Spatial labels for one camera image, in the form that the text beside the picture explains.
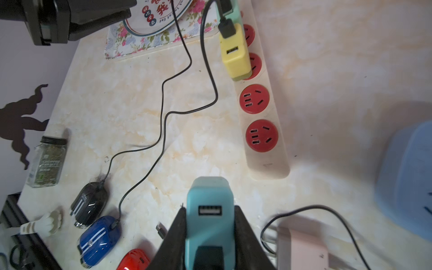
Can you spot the light blue round socket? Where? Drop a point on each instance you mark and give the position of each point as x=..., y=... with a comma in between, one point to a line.
x=403, y=190

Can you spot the white patterned plate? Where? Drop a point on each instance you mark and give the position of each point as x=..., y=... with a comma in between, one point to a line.
x=151, y=17

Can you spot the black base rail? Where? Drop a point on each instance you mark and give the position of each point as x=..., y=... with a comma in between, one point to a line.
x=23, y=252

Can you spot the blue shaver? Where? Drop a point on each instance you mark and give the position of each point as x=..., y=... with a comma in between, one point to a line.
x=98, y=241

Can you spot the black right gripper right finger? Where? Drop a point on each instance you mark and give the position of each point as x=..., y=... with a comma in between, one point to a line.
x=249, y=253

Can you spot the black shaver far left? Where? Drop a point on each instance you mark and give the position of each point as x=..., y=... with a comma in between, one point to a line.
x=88, y=205

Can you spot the green charger on strip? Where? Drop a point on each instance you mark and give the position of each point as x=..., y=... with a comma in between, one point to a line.
x=231, y=10

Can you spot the white power strip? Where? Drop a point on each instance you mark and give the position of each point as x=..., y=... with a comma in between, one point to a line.
x=264, y=146

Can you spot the yellow charger on strip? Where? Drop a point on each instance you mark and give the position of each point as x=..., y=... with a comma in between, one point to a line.
x=235, y=55

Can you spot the pink charger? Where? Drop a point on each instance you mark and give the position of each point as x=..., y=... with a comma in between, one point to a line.
x=295, y=250

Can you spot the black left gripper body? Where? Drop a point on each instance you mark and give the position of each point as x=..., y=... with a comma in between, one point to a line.
x=60, y=21

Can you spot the floral placemat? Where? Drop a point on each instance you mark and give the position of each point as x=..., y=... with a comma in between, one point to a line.
x=120, y=43

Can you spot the teal charger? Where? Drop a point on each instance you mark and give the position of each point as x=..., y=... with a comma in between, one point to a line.
x=210, y=229

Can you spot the red shaver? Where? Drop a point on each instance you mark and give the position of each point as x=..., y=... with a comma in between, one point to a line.
x=135, y=259

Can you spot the glass spice jar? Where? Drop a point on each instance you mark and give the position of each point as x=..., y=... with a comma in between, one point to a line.
x=48, y=162

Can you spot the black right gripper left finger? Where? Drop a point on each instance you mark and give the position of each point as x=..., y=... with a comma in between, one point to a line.
x=170, y=255

